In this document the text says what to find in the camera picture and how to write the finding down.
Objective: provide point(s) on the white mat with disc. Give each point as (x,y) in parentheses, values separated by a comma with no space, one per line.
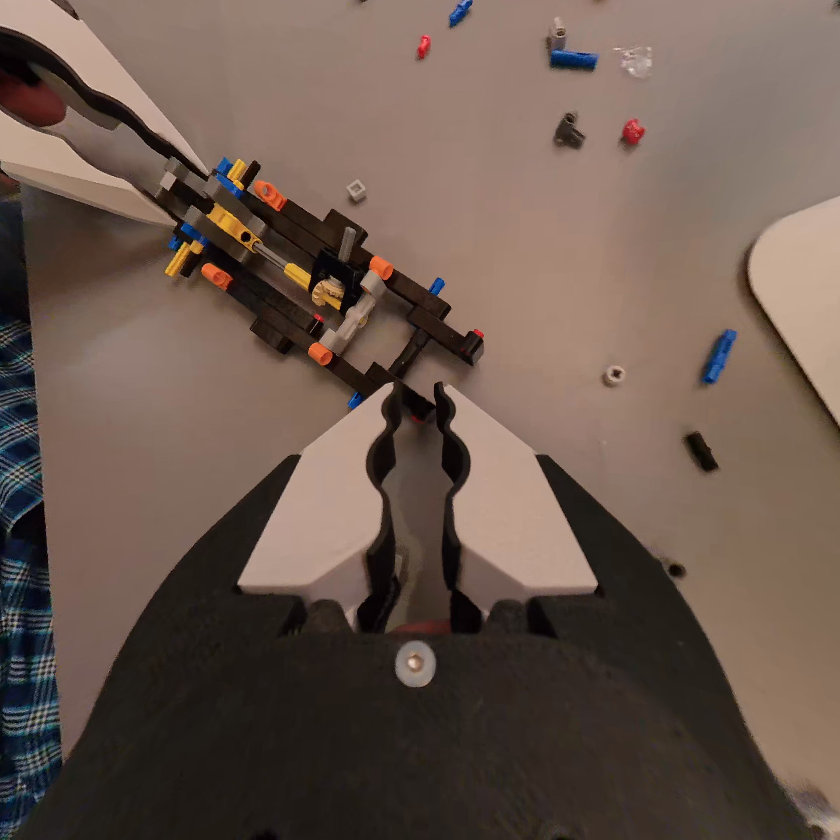
(800,289)

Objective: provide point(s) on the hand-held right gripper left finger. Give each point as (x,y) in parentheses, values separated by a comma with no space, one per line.
(321,512)

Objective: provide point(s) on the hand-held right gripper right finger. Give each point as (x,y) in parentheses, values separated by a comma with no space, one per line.
(518,512)

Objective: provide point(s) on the small light grey lego piece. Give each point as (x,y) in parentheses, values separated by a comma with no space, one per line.
(356,190)

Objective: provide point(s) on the black lego chassis assembly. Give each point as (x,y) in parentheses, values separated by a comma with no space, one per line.
(295,220)

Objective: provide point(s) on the red lego pin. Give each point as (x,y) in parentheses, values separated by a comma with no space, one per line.
(423,46)

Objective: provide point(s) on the long blue lego pin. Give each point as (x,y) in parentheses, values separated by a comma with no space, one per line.
(573,59)

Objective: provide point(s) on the blue plaid clothing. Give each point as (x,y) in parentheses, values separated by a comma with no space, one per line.
(19,590)

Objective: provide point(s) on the black lego pin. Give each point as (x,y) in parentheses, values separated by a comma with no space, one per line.
(701,451)

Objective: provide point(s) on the grey lego pin connector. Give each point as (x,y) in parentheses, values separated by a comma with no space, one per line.
(558,33)

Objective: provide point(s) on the clear lego piece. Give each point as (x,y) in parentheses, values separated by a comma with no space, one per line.
(634,60)

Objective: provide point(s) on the light grey lego bush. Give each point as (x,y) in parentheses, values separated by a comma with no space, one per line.
(613,375)

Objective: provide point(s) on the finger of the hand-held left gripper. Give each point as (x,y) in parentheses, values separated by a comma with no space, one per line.
(111,72)
(65,170)

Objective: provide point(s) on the dark grey lego connector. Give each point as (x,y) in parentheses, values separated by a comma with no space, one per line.
(568,130)

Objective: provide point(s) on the small red lego piece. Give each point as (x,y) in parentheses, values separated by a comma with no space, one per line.
(632,131)

